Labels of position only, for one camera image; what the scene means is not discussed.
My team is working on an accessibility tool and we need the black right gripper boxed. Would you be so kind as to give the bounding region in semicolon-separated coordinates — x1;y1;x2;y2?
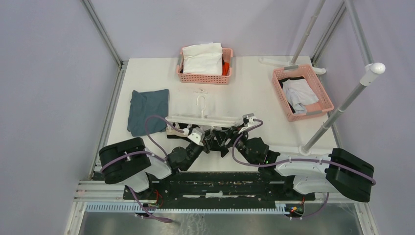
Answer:
212;123;255;165

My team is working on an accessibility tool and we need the black underwear beige waistband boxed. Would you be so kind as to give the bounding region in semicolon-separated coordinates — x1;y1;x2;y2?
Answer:
166;124;244;157

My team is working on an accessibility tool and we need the white clip hanger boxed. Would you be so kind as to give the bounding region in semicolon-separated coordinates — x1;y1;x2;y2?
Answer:
165;94;243;137

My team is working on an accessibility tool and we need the pink basket with white cloth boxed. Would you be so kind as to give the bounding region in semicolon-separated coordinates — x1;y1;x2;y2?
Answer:
176;48;233;85

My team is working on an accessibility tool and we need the pink basket with underwear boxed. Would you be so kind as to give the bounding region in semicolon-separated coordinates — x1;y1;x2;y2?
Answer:
272;64;334;122

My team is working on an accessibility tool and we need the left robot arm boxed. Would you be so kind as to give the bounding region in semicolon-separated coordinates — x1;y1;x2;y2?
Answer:
98;137;205;199

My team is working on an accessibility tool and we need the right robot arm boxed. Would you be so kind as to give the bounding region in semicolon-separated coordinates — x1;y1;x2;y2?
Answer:
208;128;376;203

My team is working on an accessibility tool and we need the small white loose clip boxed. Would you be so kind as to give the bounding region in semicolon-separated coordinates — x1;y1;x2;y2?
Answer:
194;89;208;94

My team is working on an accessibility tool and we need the light grey underwear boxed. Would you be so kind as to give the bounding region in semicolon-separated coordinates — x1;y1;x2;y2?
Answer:
280;77;319;114

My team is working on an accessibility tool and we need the folded blue-grey cloth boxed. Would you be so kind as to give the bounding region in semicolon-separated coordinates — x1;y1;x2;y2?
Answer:
127;89;169;137

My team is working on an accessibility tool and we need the white crumpled cloth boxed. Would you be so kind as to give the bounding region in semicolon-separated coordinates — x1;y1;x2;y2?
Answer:
182;43;223;75

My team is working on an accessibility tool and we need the metal drying rack stand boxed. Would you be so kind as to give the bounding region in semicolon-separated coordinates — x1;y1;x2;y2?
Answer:
259;0;386;156

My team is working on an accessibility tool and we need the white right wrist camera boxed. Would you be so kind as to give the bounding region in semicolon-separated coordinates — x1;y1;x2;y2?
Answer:
238;113;256;134

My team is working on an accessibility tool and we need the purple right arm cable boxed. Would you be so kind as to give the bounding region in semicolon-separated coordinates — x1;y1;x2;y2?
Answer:
231;119;377;219

